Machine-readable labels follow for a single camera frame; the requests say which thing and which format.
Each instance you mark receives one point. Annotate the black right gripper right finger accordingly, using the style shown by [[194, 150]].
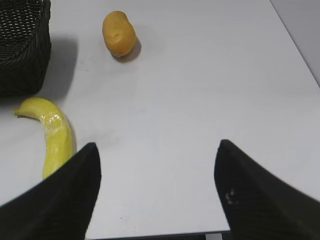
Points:
[[257, 204]]

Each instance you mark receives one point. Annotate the orange mango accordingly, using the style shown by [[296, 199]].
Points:
[[118, 33]]

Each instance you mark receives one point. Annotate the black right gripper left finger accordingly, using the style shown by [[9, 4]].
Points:
[[61, 206]]

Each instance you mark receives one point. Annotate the black wicker basket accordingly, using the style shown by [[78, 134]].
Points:
[[25, 46]]

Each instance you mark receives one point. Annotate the yellow banana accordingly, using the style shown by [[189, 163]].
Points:
[[60, 143]]

